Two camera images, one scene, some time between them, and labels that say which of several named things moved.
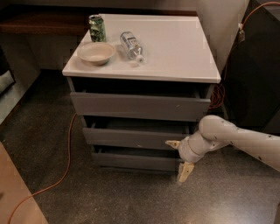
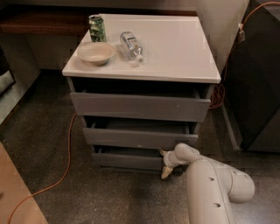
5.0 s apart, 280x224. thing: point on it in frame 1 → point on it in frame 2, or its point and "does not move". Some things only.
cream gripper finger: [185, 170] → [165, 171]
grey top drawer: [158, 102] does not move
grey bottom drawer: [136, 157] does not move
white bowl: [96, 53] does not move
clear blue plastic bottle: [132, 45] does not move
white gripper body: [185, 149] → [168, 160]
